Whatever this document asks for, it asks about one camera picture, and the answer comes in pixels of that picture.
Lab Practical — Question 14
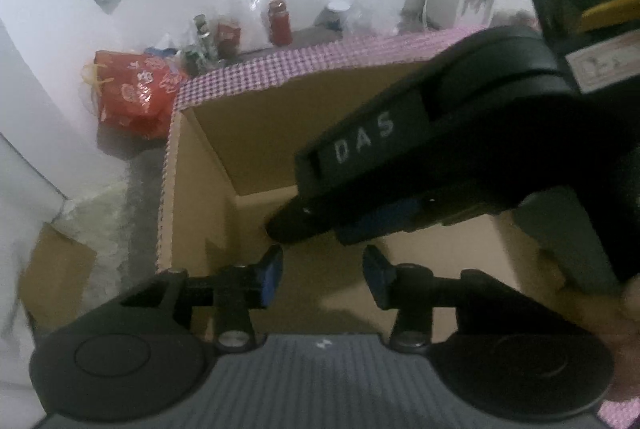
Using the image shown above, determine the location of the right hand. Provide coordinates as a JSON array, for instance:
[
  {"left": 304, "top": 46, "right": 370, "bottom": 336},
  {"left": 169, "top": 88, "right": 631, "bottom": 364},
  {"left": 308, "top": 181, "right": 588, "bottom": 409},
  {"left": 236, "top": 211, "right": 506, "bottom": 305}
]
[{"left": 558, "top": 277, "right": 639, "bottom": 402}]

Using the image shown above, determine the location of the brown cardboard box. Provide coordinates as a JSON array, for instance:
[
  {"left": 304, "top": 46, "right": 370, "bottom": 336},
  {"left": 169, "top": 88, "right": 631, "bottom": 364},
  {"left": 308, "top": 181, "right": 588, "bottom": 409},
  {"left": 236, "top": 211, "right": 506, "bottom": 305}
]
[{"left": 156, "top": 63, "right": 552, "bottom": 334}]

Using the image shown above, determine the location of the small cardboard piece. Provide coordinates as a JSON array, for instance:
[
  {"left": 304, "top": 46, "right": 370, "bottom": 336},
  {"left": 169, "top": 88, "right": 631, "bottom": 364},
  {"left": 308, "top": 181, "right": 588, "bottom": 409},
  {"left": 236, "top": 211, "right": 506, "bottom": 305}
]
[{"left": 18, "top": 223, "right": 96, "bottom": 329}]

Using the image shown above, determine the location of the red plastic bag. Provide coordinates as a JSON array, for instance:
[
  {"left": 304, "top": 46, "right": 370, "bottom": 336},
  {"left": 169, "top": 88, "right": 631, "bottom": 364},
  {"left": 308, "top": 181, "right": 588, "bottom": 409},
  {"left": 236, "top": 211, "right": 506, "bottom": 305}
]
[{"left": 81, "top": 50, "right": 188, "bottom": 140}]

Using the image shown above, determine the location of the purple checkered tablecloth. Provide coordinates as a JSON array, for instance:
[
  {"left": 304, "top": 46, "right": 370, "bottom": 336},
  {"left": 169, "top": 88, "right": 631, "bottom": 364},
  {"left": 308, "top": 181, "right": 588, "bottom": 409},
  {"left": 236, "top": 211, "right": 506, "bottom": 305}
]
[{"left": 174, "top": 27, "right": 479, "bottom": 112}]

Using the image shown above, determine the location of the white blue bowl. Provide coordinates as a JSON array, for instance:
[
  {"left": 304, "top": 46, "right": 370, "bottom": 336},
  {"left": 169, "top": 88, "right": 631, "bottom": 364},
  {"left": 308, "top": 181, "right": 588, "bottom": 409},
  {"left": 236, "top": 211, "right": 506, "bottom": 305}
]
[{"left": 326, "top": 0, "right": 352, "bottom": 32}]

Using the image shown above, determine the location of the green glass bottle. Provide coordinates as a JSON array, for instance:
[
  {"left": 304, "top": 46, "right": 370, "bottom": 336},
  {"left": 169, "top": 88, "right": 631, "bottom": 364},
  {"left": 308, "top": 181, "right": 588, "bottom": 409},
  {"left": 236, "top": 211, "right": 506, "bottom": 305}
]
[{"left": 193, "top": 14, "right": 218, "bottom": 66}]

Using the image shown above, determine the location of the red cup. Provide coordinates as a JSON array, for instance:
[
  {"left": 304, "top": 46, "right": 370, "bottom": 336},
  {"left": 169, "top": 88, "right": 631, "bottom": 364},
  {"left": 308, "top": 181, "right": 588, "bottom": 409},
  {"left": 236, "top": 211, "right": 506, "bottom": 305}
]
[{"left": 216, "top": 21, "right": 241, "bottom": 60}]

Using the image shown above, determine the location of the red thermos bottle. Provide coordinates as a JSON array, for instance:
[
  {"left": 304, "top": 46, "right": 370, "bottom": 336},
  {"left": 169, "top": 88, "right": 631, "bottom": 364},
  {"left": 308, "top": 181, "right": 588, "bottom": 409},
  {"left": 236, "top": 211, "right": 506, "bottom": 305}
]
[{"left": 268, "top": 0, "right": 293, "bottom": 47}]

